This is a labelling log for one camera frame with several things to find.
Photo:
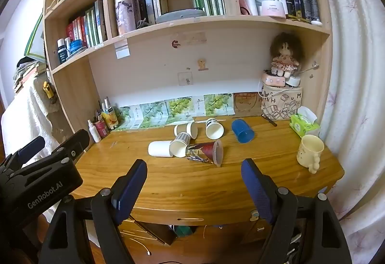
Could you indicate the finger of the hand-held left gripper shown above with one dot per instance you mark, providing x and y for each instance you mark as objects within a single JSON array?
[
  {"x": 28, "y": 149},
  {"x": 75, "y": 142}
]

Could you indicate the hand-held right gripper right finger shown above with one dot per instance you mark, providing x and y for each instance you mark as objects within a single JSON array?
[{"x": 255, "y": 188}]

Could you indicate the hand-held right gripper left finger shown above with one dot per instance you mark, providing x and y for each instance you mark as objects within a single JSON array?
[{"x": 129, "y": 191}]

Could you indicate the red patterned paper cup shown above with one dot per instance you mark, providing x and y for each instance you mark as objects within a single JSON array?
[{"x": 204, "y": 153}]

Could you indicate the plain white paper cup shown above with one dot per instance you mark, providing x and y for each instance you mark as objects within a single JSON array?
[{"x": 159, "y": 148}]

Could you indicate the blue plastic cup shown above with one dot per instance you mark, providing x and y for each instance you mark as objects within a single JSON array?
[{"x": 242, "y": 130}]

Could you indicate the grey striped paper cup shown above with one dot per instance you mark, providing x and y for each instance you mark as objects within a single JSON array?
[{"x": 181, "y": 143}]

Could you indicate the black patterned white paper cup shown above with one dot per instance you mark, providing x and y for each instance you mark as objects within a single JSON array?
[{"x": 214, "y": 128}]

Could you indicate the small white paper cup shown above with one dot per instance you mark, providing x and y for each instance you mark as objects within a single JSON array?
[{"x": 188, "y": 128}]

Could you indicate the white spray bottle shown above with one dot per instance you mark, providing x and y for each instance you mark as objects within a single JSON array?
[{"x": 95, "y": 133}]

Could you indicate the white knitted cloth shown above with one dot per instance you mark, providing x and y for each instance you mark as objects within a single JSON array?
[{"x": 27, "y": 119}]

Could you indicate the yellow printed bottle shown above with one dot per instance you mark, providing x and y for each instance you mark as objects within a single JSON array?
[{"x": 109, "y": 116}]

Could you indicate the yellow black small object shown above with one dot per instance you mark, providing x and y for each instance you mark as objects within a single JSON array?
[{"x": 47, "y": 89}]

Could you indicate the grape print paper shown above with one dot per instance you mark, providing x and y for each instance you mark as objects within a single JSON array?
[
  {"x": 132, "y": 118},
  {"x": 218, "y": 103},
  {"x": 154, "y": 112},
  {"x": 179, "y": 107}
]

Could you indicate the wooden desk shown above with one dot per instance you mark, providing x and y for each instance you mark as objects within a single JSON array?
[{"x": 192, "y": 182}]

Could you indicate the cream ceramic mug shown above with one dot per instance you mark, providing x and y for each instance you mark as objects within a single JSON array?
[{"x": 309, "y": 151}]

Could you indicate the teal object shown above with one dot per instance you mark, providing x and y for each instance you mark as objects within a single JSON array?
[{"x": 183, "y": 231}]

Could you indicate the black pen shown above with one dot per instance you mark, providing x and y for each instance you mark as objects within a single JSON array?
[{"x": 269, "y": 119}]

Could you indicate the stack of books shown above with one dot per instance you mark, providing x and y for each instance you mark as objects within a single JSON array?
[{"x": 27, "y": 74}]

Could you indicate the green tissue pack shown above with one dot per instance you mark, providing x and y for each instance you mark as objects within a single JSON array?
[{"x": 303, "y": 125}]

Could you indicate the brown cardboard panel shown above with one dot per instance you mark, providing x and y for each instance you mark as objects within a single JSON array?
[{"x": 246, "y": 104}]

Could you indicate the black bottle white cap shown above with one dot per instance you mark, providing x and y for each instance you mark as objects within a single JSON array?
[{"x": 62, "y": 52}]

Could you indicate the blue jar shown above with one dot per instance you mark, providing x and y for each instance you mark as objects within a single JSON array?
[{"x": 76, "y": 46}]

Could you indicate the pink spotted case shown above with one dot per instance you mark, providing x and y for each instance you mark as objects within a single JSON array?
[{"x": 273, "y": 80}]

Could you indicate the green framed picture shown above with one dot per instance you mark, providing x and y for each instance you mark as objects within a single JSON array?
[{"x": 36, "y": 38}]

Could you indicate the white round device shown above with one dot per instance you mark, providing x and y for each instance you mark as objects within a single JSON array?
[{"x": 293, "y": 81}]

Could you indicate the row of red green books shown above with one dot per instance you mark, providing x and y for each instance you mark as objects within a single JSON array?
[{"x": 88, "y": 25}]

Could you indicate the brown haired rag doll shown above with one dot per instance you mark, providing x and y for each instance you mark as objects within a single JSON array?
[{"x": 284, "y": 53}]

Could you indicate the white floral cylinder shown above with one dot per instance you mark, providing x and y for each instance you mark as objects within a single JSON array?
[{"x": 124, "y": 12}]

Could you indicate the white floral curtain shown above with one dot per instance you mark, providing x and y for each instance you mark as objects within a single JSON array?
[{"x": 355, "y": 86}]

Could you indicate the row of dark books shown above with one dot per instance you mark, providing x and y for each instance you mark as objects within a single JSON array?
[{"x": 147, "y": 2}]

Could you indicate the wooden bookshelf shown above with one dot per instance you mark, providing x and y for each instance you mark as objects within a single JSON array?
[{"x": 237, "y": 32}]

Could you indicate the grey oval case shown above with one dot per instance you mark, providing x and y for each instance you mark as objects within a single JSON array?
[{"x": 180, "y": 15}]

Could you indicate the pink cream jar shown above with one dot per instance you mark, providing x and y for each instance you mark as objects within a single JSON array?
[{"x": 273, "y": 9}]

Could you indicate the row of black bottles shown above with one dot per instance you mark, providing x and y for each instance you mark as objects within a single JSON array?
[{"x": 303, "y": 2}]

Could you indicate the clear wall hook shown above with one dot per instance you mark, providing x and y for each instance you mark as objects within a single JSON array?
[{"x": 185, "y": 79}]

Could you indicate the wooden wall hook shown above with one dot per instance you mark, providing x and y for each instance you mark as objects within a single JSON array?
[{"x": 202, "y": 65}]

